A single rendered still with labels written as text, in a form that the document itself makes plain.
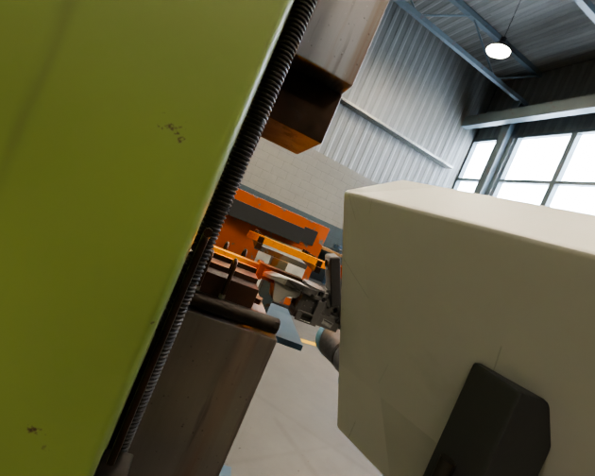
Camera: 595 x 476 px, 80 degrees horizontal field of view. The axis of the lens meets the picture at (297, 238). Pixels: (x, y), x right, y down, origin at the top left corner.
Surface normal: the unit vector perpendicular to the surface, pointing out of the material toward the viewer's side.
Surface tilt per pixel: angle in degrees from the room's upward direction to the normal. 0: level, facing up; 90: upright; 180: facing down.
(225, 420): 90
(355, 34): 90
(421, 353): 120
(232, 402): 90
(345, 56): 90
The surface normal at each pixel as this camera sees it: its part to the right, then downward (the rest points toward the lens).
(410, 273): -0.82, 0.21
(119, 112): 0.22, 0.13
